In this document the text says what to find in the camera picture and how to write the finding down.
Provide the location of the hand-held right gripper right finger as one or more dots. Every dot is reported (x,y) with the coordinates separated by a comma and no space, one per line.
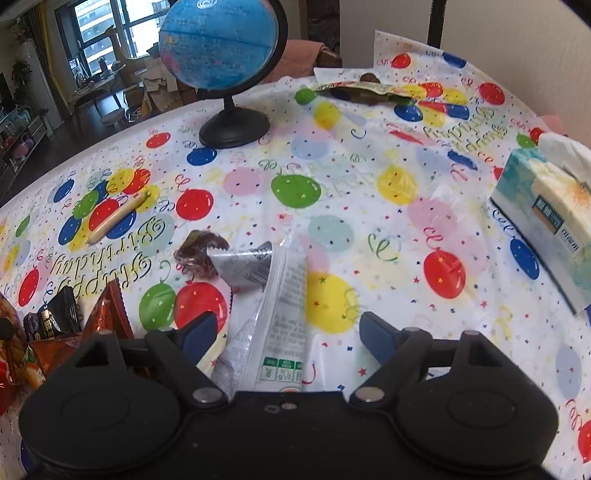
(376,334)

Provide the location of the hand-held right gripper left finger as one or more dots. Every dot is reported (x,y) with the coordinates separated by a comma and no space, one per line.
(201,332)

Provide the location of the dark red candy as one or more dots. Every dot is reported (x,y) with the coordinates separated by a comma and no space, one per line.
(196,258)

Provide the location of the clear white snack packet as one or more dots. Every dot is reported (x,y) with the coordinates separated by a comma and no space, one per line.
(281,323)

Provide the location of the black snack packet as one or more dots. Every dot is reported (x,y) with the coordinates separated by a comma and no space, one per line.
(51,318)

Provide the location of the silver grey snack packet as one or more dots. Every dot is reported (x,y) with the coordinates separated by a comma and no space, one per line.
(240,272)

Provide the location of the orange foil snack packet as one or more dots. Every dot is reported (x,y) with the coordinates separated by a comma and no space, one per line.
(108,314)

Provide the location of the tan sausage stick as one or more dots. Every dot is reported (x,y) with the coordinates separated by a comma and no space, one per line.
(117,218)

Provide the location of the balloon print tablecloth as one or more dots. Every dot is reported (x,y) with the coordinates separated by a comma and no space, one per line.
(346,194)

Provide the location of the red snack packet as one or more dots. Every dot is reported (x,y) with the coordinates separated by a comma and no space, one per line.
(9,369)

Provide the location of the teal white tissue box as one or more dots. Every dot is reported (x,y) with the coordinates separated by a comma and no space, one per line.
(540,217)

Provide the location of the small round stool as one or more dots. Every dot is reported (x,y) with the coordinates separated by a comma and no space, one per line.
(113,116)

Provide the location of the green brown snack packet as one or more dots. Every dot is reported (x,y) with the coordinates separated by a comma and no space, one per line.
(360,94)

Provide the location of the cardboard boxes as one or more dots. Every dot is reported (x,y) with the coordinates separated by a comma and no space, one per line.
(161,87)

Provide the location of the small brown candy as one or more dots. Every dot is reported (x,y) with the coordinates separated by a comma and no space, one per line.
(368,77)

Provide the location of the low shelf cabinet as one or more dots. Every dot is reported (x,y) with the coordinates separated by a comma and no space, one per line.
(18,138)

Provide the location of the background dining table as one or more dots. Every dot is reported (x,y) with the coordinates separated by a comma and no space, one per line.
(94,87)

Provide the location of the small pink object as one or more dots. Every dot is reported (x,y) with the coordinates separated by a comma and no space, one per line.
(551,122)

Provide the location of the wooden chair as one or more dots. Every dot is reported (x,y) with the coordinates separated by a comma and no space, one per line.
(330,57)

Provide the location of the pink cloth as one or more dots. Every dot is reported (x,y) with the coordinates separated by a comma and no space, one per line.
(295,57)

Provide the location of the blue globe on black stand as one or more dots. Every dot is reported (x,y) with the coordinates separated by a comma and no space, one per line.
(217,41)

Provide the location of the white tower air conditioner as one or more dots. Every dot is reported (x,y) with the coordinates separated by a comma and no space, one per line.
(39,87)

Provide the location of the potted plant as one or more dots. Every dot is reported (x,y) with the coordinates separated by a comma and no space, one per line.
(21,76)

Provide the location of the black stand pole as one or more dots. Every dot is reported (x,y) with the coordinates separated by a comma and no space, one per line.
(437,23)

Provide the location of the large window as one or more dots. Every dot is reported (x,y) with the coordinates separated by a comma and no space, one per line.
(101,27)

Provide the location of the dark wall hanging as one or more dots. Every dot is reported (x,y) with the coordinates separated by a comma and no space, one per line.
(323,18)

